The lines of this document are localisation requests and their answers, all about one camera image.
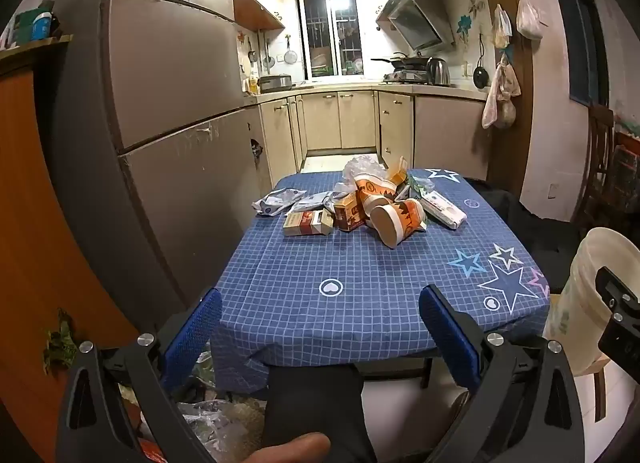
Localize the steel kettle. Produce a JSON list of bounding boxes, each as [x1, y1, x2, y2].
[[425, 56, 452, 87]]

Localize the small yellow box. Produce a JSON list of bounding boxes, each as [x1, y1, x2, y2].
[[387, 157, 409, 188]]

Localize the black cloth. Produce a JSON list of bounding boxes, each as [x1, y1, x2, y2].
[[462, 177, 583, 294]]

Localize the grey refrigerator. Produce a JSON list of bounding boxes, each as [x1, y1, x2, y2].
[[97, 0, 273, 324]]

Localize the crumpled plastic bags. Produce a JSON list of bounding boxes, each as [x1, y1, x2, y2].
[[172, 350, 268, 463]]

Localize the brown wall cabinet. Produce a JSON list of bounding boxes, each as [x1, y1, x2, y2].
[[231, 0, 287, 32]]

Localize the dark wooden chair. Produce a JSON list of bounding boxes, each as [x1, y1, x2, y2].
[[582, 103, 640, 244]]

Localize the white red box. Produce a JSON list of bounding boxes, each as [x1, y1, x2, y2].
[[283, 209, 335, 238]]

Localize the blue checked tablecloth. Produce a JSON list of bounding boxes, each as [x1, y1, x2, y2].
[[209, 168, 551, 394]]

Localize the orange white paper cup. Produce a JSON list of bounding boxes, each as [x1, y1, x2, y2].
[[361, 193, 396, 230], [370, 198, 426, 249], [356, 173, 399, 204]]

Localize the yellowish hanging plastic bag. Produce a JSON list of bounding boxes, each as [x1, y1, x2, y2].
[[492, 3, 514, 49]]

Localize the white hanging plastic bag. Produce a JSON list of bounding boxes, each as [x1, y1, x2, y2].
[[516, 0, 544, 40]]

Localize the brown wooden door frame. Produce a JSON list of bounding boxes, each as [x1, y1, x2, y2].
[[472, 0, 537, 204]]

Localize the beige kitchen base cabinets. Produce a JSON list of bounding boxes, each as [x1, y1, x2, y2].
[[244, 83, 493, 178]]

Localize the orange wooden cabinet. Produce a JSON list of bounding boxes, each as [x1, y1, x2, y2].
[[0, 35, 166, 463]]

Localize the clear plastic bag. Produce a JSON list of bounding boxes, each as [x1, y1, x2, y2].
[[342, 155, 389, 194]]

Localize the small black hanging pan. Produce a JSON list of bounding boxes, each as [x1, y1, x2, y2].
[[472, 34, 491, 90]]

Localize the blue framed window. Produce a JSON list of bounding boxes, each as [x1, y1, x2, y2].
[[549, 0, 612, 106]]

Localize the long white box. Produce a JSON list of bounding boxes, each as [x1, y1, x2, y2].
[[420, 191, 469, 232]]

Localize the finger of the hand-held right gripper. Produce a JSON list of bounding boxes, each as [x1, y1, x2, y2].
[[595, 266, 640, 317]]

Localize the range hood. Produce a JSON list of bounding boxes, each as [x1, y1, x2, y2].
[[375, 0, 457, 52]]

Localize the yellow brown carton box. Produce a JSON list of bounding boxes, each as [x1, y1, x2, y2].
[[333, 191, 367, 233]]

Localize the gas stove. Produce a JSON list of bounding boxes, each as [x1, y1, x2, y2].
[[382, 70, 432, 84]]

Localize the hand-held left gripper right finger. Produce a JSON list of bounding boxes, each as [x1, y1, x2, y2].
[[418, 284, 587, 463]]

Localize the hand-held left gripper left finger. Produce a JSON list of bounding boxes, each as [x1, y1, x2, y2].
[[54, 287, 224, 463]]

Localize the flower wall sticker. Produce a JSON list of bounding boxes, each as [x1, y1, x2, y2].
[[456, 0, 487, 40]]

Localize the green leafy vegetables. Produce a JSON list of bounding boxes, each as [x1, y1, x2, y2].
[[43, 308, 80, 377]]

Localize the wooden stool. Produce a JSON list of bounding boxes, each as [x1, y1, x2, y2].
[[574, 357, 610, 421]]

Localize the black frying pan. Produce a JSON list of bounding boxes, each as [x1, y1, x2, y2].
[[370, 52, 432, 72]]

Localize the person's left hand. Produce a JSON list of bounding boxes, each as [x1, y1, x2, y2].
[[244, 432, 332, 463]]

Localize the person's black trouser leg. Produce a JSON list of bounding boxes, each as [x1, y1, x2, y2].
[[259, 364, 379, 463]]

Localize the white plastic bucket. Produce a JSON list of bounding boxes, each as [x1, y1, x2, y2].
[[544, 227, 640, 377]]

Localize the kitchen window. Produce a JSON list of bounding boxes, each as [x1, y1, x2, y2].
[[296, 0, 364, 82]]

